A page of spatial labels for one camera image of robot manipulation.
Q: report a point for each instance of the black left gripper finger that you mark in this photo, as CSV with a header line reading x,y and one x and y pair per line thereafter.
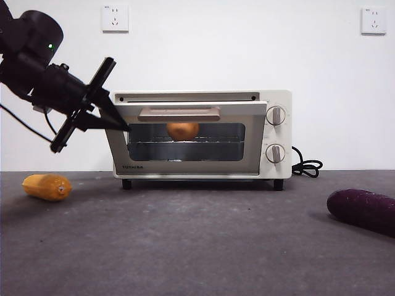
x,y
92,123
108,108

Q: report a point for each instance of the brown round potato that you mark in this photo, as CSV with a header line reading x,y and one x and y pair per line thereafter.
x,y
182,131

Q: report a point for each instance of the cream oven knob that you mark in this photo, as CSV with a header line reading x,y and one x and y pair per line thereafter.
x,y
275,115
275,153

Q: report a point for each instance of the cream Toshiba toaster oven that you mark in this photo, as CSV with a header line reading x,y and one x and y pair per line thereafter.
x,y
277,135

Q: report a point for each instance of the purple sweet potato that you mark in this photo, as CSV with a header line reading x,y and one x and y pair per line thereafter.
x,y
364,211

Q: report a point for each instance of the yellow corn cob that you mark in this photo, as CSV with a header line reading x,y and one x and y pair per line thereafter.
x,y
43,188

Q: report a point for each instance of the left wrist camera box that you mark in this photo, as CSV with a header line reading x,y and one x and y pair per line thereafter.
x,y
41,108

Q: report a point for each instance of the white wall socket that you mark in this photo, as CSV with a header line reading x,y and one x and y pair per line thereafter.
x,y
115,18
373,21

